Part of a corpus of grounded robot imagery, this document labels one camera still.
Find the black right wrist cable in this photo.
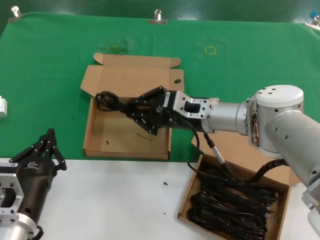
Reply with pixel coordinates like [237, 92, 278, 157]
[186, 121, 201, 176]

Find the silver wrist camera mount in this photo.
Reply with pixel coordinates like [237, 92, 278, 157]
[169, 90, 212, 121]
[0, 162, 25, 223]

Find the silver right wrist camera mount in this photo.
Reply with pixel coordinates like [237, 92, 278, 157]
[169, 90, 212, 121]

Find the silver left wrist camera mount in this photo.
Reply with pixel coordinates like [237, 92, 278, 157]
[0, 162, 25, 223]

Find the white power adapter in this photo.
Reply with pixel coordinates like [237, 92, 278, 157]
[0, 96, 9, 118]

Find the brown cardboard box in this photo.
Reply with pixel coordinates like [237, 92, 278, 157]
[177, 136, 305, 240]
[79, 52, 185, 161]

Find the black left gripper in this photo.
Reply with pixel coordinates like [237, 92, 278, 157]
[9, 128, 68, 225]

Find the green table cloth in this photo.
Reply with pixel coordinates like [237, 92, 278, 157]
[0, 11, 320, 163]

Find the metal binder clip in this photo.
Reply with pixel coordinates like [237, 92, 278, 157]
[304, 15, 320, 29]
[147, 9, 168, 25]
[8, 6, 23, 22]

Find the wrist cable with silver plug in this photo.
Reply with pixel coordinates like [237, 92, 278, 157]
[203, 132, 288, 183]

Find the white table cover sheet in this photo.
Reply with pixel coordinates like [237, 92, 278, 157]
[0, 157, 311, 240]

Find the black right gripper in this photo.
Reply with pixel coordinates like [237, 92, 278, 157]
[126, 86, 202, 136]

